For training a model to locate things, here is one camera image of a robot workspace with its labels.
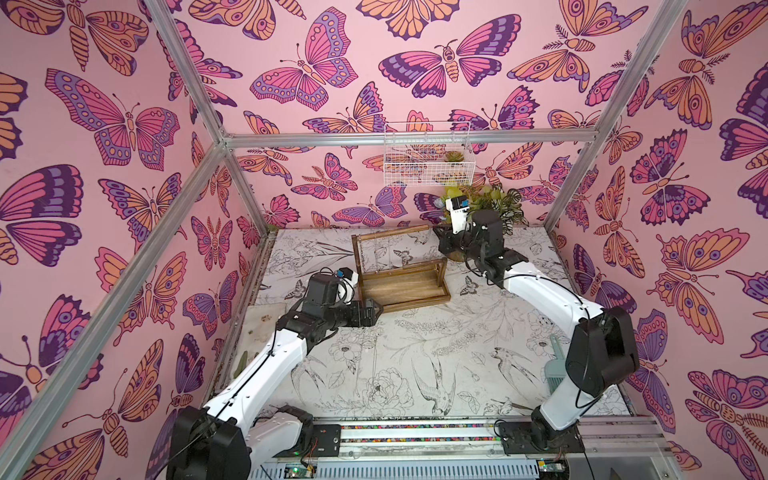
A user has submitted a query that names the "wooden jewelry display stand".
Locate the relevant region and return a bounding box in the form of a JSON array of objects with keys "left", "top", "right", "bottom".
[{"left": 352, "top": 225, "right": 451, "bottom": 313}]

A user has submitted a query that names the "green brush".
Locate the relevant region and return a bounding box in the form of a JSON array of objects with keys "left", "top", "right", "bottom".
[{"left": 544, "top": 334, "right": 567, "bottom": 394}]

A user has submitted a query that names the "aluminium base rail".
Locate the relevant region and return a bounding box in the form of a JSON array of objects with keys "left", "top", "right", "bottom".
[{"left": 173, "top": 416, "right": 673, "bottom": 480}]

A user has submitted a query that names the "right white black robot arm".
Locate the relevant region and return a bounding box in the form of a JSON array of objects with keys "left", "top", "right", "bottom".
[{"left": 433, "top": 210, "right": 639, "bottom": 451}]

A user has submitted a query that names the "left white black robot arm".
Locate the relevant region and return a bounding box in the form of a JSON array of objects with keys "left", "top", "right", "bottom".
[{"left": 161, "top": 268, "right": 382, "bottom": 479}]

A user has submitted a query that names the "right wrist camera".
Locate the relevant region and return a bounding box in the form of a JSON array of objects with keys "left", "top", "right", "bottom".
[{"left": 445, "top": 195, "right": 470, "bottom": 235}]

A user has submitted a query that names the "white wire wall basket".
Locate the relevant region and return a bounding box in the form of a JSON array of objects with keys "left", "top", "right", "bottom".
[{"left": 381, "top": 121, "right": 476, "bottom": 187}]

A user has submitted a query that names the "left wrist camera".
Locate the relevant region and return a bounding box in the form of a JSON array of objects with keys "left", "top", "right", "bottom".
[{"left": 334, "top": 267, "right": 359, "bottom": 304}]

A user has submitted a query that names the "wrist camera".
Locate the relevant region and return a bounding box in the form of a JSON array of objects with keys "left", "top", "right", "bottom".
[
  {"left": 445, "top": 195, "right": 470, "bottom": 235},
  {"left": 334, "top": 267, "right": 359, "bottom": 304}
]

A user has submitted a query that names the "glass vase with plants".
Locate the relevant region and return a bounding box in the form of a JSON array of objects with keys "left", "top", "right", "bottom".
[{"left": 442, "top": 185, "right": 529, "bottom": 262}]

